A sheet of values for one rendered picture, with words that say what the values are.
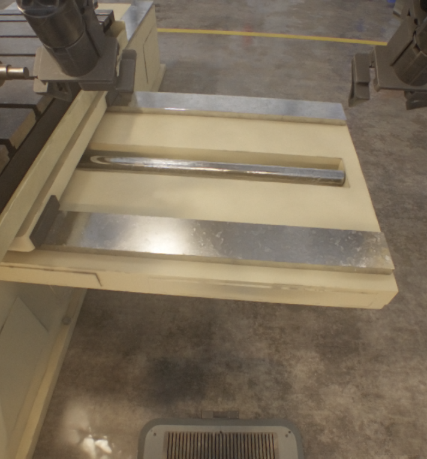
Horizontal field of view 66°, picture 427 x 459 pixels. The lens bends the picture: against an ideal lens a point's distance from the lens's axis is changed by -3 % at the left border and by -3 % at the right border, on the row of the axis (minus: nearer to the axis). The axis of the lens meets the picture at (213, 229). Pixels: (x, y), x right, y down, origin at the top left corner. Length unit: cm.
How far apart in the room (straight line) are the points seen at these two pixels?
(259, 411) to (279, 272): 74
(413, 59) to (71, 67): 43
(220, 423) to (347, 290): 60
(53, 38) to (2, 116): 63
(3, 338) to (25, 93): 76
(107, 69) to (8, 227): 52
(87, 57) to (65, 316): 137
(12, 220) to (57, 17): 58
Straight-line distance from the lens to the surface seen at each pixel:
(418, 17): 54
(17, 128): 100
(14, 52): 145
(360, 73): 55
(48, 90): 55
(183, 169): 123
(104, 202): 113
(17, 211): 93
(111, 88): 51
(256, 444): 124
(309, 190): 118
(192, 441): 123
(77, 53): 48
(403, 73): 53
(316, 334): 168
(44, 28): 45
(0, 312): 128
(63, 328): 168
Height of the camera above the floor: 148
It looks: 50 degrees down
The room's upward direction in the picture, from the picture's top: 2 degrees clockwise
